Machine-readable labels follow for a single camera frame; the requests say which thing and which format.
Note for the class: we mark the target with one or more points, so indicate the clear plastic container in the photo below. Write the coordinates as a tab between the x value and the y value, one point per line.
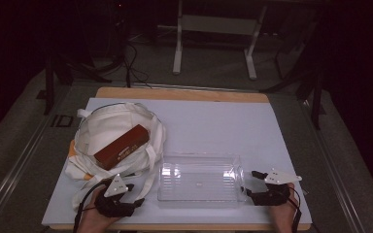
200	186

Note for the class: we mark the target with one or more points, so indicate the white table mat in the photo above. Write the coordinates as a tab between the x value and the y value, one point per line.
207	129

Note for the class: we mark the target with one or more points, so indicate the white cloth tote bag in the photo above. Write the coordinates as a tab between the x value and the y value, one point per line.
110	127

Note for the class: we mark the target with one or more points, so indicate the person's left hand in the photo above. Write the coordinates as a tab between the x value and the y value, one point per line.
94	216

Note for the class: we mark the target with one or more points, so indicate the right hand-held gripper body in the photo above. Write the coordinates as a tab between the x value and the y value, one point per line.
277	191

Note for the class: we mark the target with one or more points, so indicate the person's right hand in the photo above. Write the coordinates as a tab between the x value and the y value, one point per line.
283	215

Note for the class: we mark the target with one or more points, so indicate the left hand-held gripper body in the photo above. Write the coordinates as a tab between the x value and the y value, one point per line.
115	200

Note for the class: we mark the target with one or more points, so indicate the brown rectangular box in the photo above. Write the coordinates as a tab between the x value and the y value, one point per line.
123	146

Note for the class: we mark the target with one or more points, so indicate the black metal stand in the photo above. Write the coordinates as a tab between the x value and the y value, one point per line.
307	87
64	71

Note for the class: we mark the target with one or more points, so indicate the white metal stand frame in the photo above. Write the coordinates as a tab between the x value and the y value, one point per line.
218	26

